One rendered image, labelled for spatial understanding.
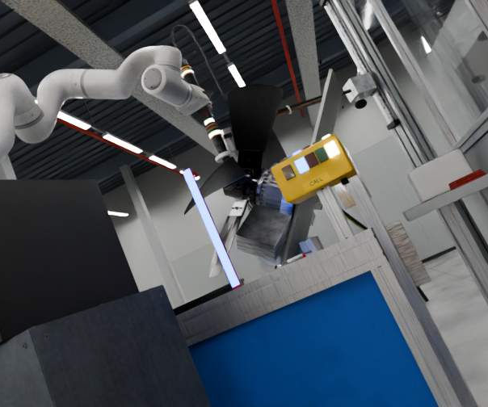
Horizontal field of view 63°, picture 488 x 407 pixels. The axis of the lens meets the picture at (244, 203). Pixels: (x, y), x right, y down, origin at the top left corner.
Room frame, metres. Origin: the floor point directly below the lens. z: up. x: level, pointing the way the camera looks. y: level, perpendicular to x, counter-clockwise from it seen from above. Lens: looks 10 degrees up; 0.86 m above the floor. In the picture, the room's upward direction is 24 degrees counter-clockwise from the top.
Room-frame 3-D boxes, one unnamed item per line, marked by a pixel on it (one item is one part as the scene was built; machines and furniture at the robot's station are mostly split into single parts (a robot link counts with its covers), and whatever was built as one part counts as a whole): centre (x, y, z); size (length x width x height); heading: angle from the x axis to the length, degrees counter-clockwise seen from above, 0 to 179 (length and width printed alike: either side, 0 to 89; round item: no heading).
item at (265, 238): (1.28, -0.02, 0.98); 0.20 x 0.16 x 0.20; 72
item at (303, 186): (0.90, -0.18, 1.02); 0.16 x 0.10 x 0.11; 72
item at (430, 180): (1.33, -0.62, 0.91); 0.17 x 0.16 x 0.11; 72
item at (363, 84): (1.52, -0.61, 1.37); 0.10 x 0.07 x 0.08; 107
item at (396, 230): (1.44, -0.40, 0.73); 0.15 x 0.09 x 0.22; 72
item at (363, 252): (1.02, 0.20, 0.82); 0.90 x 0.04 x 0.08; 72
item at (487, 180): (1.27, -0.57, 0.84); 0.36 x 0.24 x 0.03; 162
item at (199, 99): (1.23, 0.02, 1.48); 0.11 x 0.10 x 0.07; 162
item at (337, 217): (0.90, -0.18, 0.92); 0.03 x 0.03 x 0.12; 72
